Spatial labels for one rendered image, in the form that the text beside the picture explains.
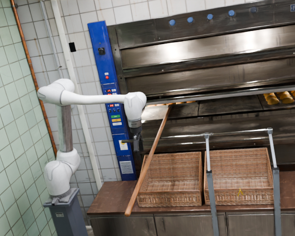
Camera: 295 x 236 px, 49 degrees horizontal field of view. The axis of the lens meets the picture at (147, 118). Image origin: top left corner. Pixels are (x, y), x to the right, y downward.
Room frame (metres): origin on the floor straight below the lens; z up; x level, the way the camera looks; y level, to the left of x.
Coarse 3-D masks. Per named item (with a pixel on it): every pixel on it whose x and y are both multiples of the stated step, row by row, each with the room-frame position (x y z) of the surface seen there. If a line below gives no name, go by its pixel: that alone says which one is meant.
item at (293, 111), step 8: (232, 112) 2.74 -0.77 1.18; (240, 112) 2.71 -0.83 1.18; (248, 112) 2.67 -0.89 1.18; (256, 112) 2.64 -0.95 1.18; (264, 112) 2.63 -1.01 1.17; (272, 112) 2.61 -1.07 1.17; (280, 112) 2.59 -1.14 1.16; (288, 112) 2.58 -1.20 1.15; (144, 120) 2.95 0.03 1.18; (152, 120) 2.91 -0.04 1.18; (160, 120) 2.87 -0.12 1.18; (168, 120) 2.84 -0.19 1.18; (176, 120) 2.82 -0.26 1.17; (184, 120) 2.80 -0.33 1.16; (192, 120) 2.78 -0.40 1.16; (200, 120) 2.76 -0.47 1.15; (208, 120) 2.74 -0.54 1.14
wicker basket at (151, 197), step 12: (144, 156) 2.86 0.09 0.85; (156, 156) 2.84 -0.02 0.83; (168, 156) 2.81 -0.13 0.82; (180, 156) 2.78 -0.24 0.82; (192, 156) 2.75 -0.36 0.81; (156, 168) 2.82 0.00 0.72; (168, 168) 2.79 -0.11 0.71; (180, 168) 2.75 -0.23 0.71; (192, 168) 2.72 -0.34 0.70; (144, 180) 2.70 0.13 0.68; (156, 180) 2.79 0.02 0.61; (168, 180) 2.75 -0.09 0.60; (180, 180) 2.72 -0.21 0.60; (192, 180) 2.69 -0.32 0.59; (144, 192) 2.41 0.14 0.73; (156, 192) 2.38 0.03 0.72; (168, 192) 2.35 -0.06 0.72; (180, 192) 2.33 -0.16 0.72; (192, 192) 2.31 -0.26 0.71; (144, 204) 2.42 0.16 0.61; (156, 204) 2.39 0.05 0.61; (168, 204) 2.36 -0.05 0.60; (180, 204) 2.33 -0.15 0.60; (192, 204) 2.31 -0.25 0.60
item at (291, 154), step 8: (288, 144) 2.61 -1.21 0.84; (168, 152) 2.88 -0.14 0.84; (176, 152) 2.86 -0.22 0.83; (184, 152) 2.84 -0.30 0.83; (224, 152) 2.74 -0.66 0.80; (232, 152) 2.72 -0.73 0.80; (280, 152) 2.60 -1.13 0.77; (288, 152) 2.58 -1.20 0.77; (192, 160) 2.79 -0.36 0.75; (272, 160) 2.60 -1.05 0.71; (280, 160) 2.58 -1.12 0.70; (288, 160) 2.56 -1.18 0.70
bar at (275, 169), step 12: (216, 132) 2.38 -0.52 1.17; (228, 132) 2.35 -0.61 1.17; (240, 132) 2.32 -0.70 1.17; (252, 132) 2.30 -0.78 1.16; (264, 132) 2.28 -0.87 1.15; (276, 168) 2.06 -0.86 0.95; (276, 180) 2.05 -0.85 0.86; (276, 192) 2.05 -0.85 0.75; (276, 204) 2.05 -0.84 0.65; (216, 216) 2.16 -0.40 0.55; (276, 216) 2.05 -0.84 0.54; (216, 228) 2.16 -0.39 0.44; (276, 228) 2.05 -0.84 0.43
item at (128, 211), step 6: (168, 108) 3.10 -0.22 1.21; (168, 114) 2.95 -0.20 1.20; (162, 126) 2.64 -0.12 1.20; (156, 138) 2.40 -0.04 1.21; (156, 144) 2.31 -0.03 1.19; (150, 150) 2.21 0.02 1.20; (150, 156) 2.10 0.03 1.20; (144, 168) 1.94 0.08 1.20; (144, 174) 1.87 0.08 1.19; (138, 180) 1.80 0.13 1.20; (138, 186) 1.73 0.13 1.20; (138, 192) 1.68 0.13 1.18; (132, 198) 1.61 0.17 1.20; (132, 204) 1.56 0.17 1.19; (126, 210) 1.50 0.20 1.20; (126, 216) 1.48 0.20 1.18
